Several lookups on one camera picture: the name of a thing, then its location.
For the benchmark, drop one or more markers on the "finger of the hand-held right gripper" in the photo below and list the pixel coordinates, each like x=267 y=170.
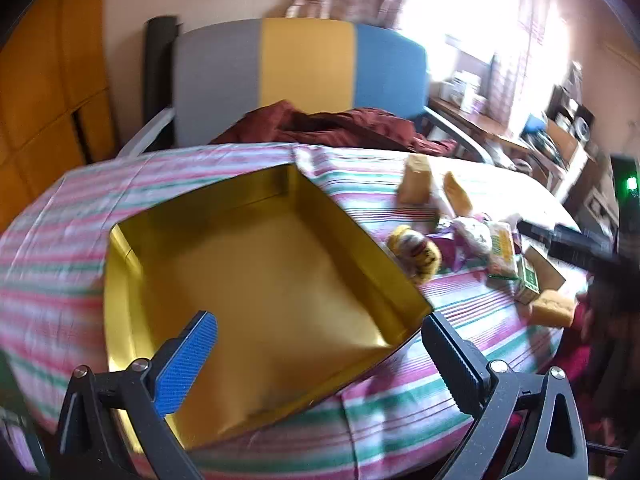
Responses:
x=545 y=231
x=580 y=255

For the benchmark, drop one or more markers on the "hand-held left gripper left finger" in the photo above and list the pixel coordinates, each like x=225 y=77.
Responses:
x=185 y=365

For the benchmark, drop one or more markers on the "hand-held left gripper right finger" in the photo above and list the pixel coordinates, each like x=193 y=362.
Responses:
x=452 y=365

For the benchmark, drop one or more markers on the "green yellow cracker packet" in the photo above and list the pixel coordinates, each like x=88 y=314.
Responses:
x=502 y=250

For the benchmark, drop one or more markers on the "green white carton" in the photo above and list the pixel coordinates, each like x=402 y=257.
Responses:
x=529 y=282

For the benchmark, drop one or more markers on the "pale bread piece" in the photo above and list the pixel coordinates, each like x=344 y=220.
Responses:
x=552 y=308

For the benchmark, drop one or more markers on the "large white plastic wrap bundle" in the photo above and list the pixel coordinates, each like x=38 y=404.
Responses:
x=472 y=235

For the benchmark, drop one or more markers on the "gold tin box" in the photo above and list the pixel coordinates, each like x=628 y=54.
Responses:
x=260 y=280

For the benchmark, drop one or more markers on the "yellow sock bundle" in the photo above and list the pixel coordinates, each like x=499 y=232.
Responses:
x=417 y=255

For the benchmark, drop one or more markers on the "large sponge cake piece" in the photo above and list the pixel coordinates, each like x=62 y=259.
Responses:
x=416 y=182

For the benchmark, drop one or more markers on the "thin sponge cake slice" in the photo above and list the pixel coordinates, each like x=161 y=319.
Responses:
x=457 y=194

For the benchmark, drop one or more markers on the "person's red clothing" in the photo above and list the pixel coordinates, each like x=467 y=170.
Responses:
x=575 y=360

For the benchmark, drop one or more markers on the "wooden desk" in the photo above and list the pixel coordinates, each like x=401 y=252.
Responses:
x=480 y=120

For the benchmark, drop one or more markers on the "white blue carton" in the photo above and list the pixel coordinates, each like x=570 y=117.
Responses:
x=467 y=92

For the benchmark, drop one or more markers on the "striped pink curtain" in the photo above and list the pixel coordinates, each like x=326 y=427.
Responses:
x=525 y=50

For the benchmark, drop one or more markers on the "striped tablecloth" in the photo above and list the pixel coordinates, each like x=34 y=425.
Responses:
x=65 y=220

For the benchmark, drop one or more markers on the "dark red jacket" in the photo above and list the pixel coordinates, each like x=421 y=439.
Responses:
x=350 y=127

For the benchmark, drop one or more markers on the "grey yellow blue armchair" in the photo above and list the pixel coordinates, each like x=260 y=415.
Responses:
x=310 y=65

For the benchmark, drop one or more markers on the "black rolled mat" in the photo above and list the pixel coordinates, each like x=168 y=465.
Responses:
x=160 y=70

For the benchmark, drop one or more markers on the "wooden wardrobe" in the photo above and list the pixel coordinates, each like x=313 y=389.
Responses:
x=45 y=85

